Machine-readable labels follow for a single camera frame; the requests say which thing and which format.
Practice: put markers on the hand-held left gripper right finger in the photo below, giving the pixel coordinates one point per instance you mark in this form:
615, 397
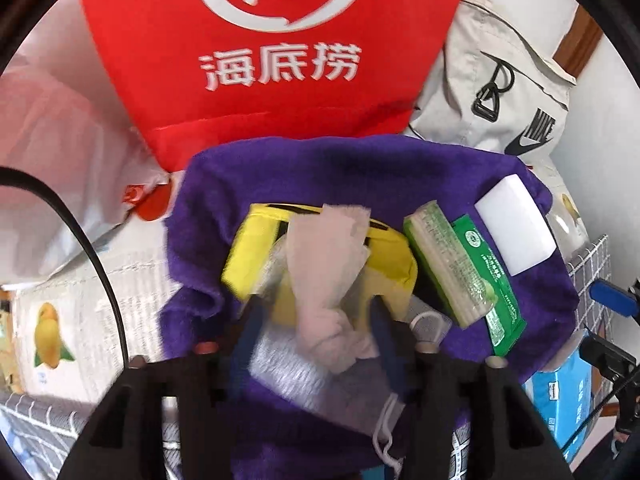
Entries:
389, 352

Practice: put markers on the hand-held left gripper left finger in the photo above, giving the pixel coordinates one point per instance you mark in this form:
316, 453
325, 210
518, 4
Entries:
247, 342

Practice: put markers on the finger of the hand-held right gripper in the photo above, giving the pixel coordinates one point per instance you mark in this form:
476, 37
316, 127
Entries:
606, 357
612, 298

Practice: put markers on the white face mask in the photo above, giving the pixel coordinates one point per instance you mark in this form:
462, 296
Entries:
300, 375

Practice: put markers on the yellow pouch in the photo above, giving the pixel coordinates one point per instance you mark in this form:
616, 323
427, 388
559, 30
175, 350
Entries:
250, 255

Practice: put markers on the pale cloth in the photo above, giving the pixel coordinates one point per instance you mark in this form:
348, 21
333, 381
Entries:
325, 280

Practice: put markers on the green snack packet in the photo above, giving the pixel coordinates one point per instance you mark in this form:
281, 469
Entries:
505, 327

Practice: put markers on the light green clear packet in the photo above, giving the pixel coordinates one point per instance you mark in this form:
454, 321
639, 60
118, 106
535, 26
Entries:
440, 255

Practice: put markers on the white sponge block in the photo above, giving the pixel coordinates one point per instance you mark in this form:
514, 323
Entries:
515, 225

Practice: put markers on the purple towel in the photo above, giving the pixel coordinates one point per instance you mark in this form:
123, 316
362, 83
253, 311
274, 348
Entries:
350, 175

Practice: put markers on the blue cardboard box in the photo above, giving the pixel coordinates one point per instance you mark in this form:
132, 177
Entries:
555, 395

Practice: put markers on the grey checkered blanket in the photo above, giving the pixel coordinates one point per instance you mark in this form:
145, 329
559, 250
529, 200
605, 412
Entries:
40, 420

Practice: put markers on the red paper bag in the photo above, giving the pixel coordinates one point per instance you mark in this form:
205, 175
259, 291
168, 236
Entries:
250, 110

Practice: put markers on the light wooden furniture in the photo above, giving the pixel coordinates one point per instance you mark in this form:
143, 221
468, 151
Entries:
7, 355

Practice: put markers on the light grey waist bag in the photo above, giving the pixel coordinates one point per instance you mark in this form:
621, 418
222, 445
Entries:
470, 60

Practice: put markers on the pink translucent plastic bag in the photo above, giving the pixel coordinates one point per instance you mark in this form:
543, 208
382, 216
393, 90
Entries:
60, 135

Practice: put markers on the brown wooden door frame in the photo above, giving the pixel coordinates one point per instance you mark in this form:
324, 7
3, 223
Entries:
582, 40

